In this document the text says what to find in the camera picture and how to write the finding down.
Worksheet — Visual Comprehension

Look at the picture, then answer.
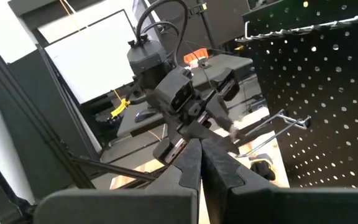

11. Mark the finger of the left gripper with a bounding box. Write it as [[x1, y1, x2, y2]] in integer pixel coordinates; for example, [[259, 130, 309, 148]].
[[206, 93, 241, 142], [178, 119, 241, 156]]

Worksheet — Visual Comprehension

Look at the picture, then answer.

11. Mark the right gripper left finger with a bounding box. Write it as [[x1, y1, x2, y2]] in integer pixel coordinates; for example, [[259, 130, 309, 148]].
[[33, 138, 203, 224]]

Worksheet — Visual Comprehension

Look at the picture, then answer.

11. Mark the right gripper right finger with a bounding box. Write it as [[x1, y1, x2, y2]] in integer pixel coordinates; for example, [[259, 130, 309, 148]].
[[201, 138, 358, 224]]

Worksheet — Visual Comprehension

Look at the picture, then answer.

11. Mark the black perforated peg board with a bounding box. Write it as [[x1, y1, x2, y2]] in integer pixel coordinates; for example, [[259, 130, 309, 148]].
[[242, 0, 358, 189]]

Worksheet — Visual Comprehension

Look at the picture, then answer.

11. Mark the silver double prong peg hook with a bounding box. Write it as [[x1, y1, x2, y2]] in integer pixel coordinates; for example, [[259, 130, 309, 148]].
[[234, 108, 312, 159]]

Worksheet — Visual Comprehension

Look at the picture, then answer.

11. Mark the white board panel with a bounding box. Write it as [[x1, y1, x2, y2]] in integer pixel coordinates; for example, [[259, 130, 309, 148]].
[[44, 9, 137, 105]]

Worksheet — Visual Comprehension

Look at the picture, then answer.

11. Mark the black yellow hand tool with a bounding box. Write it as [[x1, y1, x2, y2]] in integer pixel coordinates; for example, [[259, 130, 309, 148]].
[[249, 153, 277, 182]]

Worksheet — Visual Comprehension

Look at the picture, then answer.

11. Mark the grey desk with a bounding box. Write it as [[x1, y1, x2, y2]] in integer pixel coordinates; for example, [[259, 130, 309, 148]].
[[116, 54, 255, 138]]

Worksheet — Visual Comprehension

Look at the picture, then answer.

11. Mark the orange red block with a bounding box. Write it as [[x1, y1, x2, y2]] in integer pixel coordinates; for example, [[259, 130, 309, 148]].
[[183, 47, 209, 65]]

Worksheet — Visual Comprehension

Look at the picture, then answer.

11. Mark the thin stand pole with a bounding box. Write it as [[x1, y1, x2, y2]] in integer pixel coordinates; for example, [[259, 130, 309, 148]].
[[191, 0, 219, 52]]

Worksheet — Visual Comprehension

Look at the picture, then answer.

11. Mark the black metal table frame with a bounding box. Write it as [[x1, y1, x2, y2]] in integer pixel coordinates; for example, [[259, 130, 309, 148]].
[[0, 29, 160, 224]]

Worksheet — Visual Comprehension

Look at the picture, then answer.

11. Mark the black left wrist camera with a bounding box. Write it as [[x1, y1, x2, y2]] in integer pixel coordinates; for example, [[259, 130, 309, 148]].
[[154, 67, 196, 113]]

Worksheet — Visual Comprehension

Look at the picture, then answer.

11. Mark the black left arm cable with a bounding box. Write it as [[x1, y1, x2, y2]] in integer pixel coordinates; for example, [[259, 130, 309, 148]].
[[134, 0, 190, 68]]

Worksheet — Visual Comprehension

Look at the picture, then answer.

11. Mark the long silver wire tool rack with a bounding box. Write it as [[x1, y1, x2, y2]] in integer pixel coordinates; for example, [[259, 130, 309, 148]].
[[234, 13, 358, 44]]

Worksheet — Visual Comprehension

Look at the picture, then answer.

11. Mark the yellow cable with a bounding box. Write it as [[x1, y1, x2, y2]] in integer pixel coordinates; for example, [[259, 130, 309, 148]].
[[58, 0, 81, 32]]

